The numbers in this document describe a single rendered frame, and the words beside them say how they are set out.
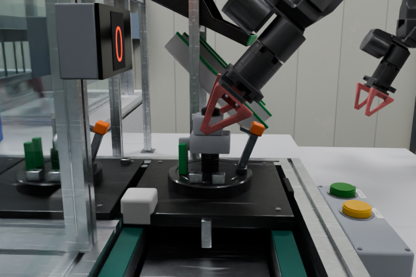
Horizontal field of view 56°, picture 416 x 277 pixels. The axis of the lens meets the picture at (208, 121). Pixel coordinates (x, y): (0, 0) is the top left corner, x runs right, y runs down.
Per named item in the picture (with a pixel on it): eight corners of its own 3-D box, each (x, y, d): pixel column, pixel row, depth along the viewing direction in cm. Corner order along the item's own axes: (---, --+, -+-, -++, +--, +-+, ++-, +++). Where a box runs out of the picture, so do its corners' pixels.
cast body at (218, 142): (230, 147, 66) (231, 106, 65) (229, 154, 62) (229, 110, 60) (181, 146, 67) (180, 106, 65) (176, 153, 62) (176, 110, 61)
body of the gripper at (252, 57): (222, 77, 56) (257, 38, 55) (222, 70, 66) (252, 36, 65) (255, 107, 57) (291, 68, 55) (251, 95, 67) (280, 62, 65)
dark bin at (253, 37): (253, 45, 92) (267, 15, 90) (246, 47, 80) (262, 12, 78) (150, -5, 95) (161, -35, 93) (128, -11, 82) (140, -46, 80)
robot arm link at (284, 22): (314, 34, 56) (307, 34, 62) (278, 2, 56) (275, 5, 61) (281, 70, 58) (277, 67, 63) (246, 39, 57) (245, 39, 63)
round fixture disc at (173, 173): (249, 168, 72) (249, 158, 71) (255, 200, 58) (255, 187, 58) (173, 167, 72) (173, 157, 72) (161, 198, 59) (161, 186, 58)
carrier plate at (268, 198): (273, 170, 77) (273, 159, 76) (294, 229, 53) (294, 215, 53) (151, 168, 78) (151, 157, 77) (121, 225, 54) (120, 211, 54)
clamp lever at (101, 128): (96, 163, 66) (111, 123, 65) (92, 167, 64) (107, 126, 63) (77, 156, 66) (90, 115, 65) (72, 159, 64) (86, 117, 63)
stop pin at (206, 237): (212, 243, 54) (212, 217, 54) (211, 248, 53) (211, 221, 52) (202, 243, 54) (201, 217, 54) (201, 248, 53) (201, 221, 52)
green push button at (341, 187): (350, 193, 65) (351, 182, 65) (358, 203, 61) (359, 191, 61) (326, 193, 65) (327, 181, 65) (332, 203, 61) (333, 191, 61)
